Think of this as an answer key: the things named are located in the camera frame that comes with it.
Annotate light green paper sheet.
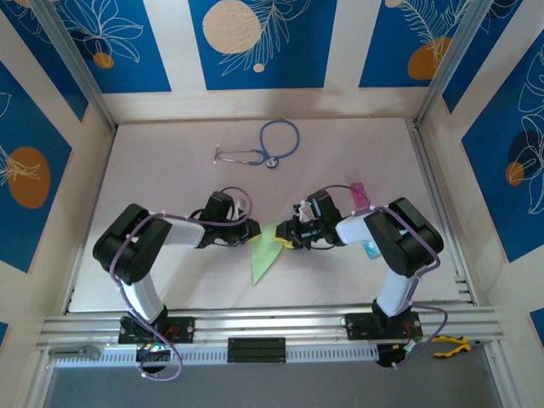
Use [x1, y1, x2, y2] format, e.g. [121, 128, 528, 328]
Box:
[248, 220, 285, 286]

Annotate pink plastic case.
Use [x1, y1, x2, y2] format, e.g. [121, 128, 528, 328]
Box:
[346, 169, 371, 209]

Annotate blue stethoscope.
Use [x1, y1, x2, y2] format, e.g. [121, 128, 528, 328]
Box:
[212, 119, 301, 170]

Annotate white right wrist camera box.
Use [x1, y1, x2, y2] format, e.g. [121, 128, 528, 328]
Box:
[292, 199, 314, 223]

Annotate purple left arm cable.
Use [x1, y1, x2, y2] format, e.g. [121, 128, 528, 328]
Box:
[109, 185, 255, 383]

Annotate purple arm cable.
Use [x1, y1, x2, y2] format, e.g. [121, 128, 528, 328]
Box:
[318, 184, 451, 371]
[109, 185, 255, 383]

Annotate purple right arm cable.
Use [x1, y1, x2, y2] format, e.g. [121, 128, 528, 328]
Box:
[318, 184, 451, 371]

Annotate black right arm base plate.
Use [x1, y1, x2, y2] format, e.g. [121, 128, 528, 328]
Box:
[344, 313, 424, 341]

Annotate aluminium table side rail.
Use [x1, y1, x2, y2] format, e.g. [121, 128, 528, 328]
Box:
[407, 121, 475, 305]

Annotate black block on rail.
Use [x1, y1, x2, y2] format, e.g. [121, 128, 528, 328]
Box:
[227, 337, 286, 364]

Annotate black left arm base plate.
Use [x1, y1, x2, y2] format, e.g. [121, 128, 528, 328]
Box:
[117, 316, 196, 345]

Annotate white slotted cable duct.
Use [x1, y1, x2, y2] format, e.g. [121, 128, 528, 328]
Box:
[53, 344, 379, 367]

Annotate yellow handled pliers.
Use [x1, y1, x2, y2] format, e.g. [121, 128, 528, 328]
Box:
[428, 334, 494, 358]

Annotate aluminium frame post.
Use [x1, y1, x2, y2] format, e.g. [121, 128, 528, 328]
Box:
[414, 0, 490, 124]
[31, 0, 118, 131]

